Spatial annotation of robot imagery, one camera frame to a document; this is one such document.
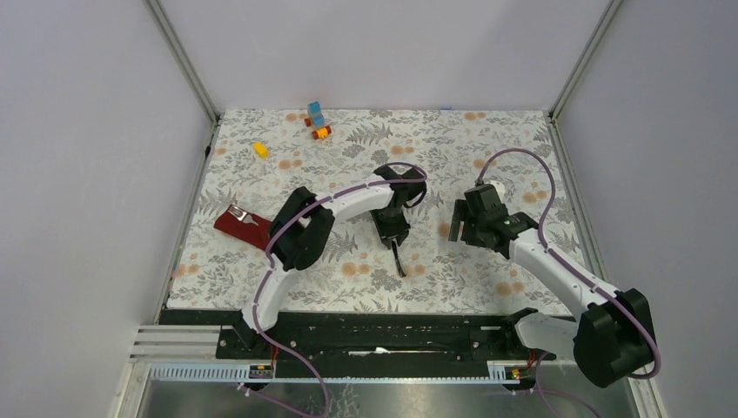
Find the aluminium frame post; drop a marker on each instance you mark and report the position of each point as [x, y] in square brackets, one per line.
[600, 30]
[181, 57]

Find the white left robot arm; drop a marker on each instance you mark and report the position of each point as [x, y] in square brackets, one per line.
[299, 233]

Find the yellow toy block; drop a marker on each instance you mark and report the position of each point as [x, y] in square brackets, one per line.
[261, 150]

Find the slotted cable duct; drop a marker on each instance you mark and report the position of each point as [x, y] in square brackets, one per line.
[248, 373]

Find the red cloth napkin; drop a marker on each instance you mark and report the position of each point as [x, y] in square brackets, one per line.
[257, 236]

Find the floral patterned tablecloth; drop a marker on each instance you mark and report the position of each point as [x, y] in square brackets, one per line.
[356, 273]

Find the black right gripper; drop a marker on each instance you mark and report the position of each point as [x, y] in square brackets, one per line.
[459, 215]

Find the blue orange toy car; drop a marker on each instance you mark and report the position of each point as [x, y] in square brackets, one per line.
[316, 122]

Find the silver fork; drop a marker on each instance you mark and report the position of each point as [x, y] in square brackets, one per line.
[242, 215]

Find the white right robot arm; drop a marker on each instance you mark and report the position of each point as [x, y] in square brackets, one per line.
[611, 335]

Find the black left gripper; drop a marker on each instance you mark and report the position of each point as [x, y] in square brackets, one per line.
[399, 232]

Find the left aluminium frame post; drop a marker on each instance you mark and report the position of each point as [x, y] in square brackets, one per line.
[181, 57]

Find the silver table knife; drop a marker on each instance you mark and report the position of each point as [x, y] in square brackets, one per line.
[400, 268]

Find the right aluminium frame post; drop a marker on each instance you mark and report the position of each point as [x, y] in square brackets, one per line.
[600, 30]

